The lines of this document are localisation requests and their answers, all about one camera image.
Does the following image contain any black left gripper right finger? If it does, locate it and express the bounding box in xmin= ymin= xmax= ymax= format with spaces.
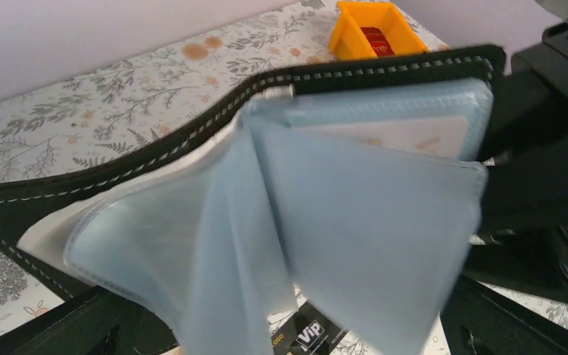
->
xmin=440 ymin=276 xmax=568 ymax=355

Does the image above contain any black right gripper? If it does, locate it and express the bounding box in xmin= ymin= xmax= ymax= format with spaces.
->
xmin=464 ymin=23 xmax=568 ymax=303

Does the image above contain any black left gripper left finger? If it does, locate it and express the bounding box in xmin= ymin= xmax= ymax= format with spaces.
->
xmin=0 ymin=287 xmax=177 ymax=354

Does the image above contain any dark VIP credit card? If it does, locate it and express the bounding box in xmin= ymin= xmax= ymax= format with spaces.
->
xmin=271 ymin=302 xmax=348 ymax=355

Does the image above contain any red VIP card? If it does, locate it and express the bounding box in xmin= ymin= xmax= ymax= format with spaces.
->
xmin=360 ymin=27 xmax=395 ymax=57

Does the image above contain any orange plastic bin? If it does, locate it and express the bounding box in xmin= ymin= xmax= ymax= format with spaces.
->
xmin=328 ymin=1 xmax=429 ymax=61

